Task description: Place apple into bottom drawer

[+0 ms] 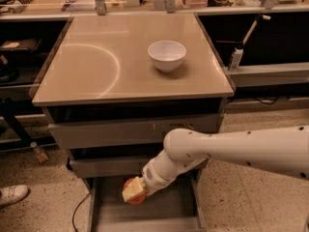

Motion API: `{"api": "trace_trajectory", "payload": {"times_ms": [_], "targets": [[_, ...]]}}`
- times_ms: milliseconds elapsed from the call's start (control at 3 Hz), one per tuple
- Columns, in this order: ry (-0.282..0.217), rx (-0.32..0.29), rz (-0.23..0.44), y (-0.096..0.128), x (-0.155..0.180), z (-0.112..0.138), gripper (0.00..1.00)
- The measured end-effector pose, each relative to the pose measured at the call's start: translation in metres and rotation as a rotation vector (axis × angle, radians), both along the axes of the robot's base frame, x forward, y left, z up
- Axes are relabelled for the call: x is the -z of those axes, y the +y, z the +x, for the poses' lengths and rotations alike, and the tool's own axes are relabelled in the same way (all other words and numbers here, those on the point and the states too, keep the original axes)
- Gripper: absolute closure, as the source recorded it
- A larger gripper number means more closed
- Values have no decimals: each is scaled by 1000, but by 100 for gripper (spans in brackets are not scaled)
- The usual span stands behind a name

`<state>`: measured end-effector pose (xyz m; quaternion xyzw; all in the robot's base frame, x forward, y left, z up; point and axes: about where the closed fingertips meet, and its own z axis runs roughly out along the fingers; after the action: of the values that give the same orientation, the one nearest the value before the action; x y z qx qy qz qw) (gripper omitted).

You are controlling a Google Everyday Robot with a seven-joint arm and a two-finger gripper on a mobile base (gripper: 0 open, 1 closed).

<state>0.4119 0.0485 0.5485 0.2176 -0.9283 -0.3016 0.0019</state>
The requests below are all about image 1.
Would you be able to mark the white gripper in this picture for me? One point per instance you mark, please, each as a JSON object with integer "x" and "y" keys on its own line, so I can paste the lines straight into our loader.
{"x": 154, "y": 178}

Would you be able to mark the red apple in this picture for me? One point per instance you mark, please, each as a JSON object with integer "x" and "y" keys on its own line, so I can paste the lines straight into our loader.
{"x": 136, "y": 199}

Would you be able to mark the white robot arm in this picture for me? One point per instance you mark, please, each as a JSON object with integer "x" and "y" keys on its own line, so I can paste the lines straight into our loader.
{"x": 283, "y": 151}

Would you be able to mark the grey middle drawer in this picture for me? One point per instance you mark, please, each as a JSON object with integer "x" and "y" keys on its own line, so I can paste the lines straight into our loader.
{"x": 127, "y": 160}

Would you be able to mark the grey drawer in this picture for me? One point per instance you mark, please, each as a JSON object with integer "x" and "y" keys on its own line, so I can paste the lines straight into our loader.
{"x": 173, "y": 209}
{"x": 127, "y": 160}
{"x": 129, "y": 131}

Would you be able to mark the grey bottom drawer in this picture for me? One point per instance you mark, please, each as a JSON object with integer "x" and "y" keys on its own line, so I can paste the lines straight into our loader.
{"x": 173, "y": 209}

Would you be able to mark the grey top drawer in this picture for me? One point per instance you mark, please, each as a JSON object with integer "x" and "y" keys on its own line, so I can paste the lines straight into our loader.
{"x": 129, "y": 131}

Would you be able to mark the grey drawer cabinet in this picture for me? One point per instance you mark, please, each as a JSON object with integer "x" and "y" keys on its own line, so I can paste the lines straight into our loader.
{"x": 100, "y": 70}

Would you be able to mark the plastic bottle on floor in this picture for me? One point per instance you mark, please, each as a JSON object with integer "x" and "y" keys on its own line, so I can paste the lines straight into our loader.
{"x": 39, "y": 152}

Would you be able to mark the white sneaker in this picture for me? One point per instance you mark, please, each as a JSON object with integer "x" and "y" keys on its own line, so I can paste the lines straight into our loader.
{"x": 12, "y": 194}

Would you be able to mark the white bowl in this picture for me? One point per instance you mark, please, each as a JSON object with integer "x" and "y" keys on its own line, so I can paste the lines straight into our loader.
{"x": 166, "y": 55}

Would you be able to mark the white bottle with nozzle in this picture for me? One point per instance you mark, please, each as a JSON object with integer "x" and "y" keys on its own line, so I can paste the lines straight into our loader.
{"x": 238, "y": 50}

